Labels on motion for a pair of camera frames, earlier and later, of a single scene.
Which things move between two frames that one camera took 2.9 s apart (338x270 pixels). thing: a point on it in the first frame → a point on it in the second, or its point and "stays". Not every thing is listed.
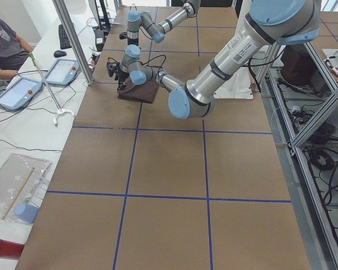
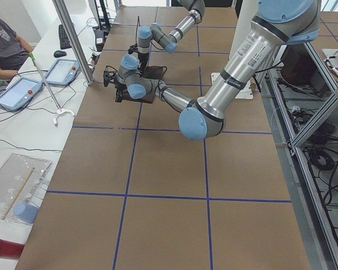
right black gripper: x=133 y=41 → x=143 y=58
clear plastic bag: x=15 y=190 stays
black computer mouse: x=59 y=53 stays
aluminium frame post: x=63 y=12 stays
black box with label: x=99 y=39 stays
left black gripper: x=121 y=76 → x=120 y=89
